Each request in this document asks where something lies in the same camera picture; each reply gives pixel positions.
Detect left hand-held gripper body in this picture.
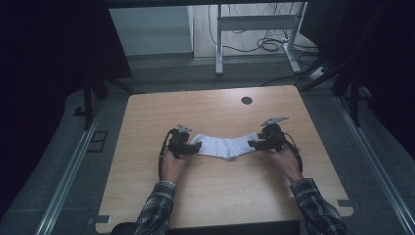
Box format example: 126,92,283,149
166,123,194,160

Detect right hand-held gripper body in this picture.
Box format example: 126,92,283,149
257,116,291,154

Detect person's left hand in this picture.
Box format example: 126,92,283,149
161,149,193,184

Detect person's right hand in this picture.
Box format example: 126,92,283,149
267,144,305,184

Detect white power strip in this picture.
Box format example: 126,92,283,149
307,66,329,82

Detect black metal stand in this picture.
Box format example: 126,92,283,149
72,76,138,131
332,65,373,128

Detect white board panel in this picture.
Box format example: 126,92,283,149
108,5,194,57

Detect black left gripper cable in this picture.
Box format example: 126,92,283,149
157,127,176,181

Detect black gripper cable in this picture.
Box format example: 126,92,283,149
157,127,176,181
281,131,304,174

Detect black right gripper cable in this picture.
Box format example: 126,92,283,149
281,131,304,174

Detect black rectangular floor frame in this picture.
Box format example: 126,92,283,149
86,129,110,154

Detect black floor cables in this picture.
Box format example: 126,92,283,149
208,3,322,87

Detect aluminium floor rail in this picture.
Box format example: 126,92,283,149
33,101,106,235
334,96,415,226

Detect white metal desk frame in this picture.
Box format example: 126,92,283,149
214,2,308,76

